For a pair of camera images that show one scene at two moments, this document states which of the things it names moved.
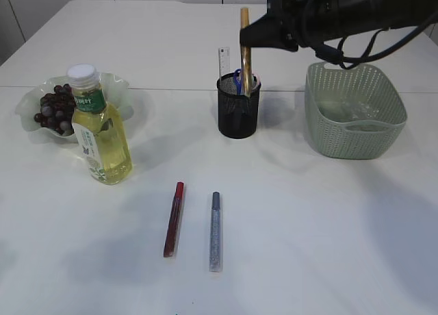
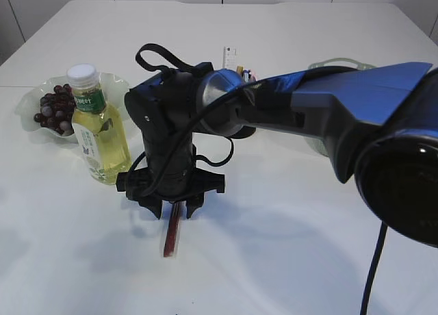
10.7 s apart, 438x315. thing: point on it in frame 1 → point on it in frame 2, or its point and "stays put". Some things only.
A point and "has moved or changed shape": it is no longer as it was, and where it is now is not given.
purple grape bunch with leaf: [57, 110] stays put
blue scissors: [237, 79] has moved or changed shape
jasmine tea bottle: [101, 128] stays put
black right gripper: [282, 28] → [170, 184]
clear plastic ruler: [224, 61] has moved or changed shape
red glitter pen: [174, 221] stays put
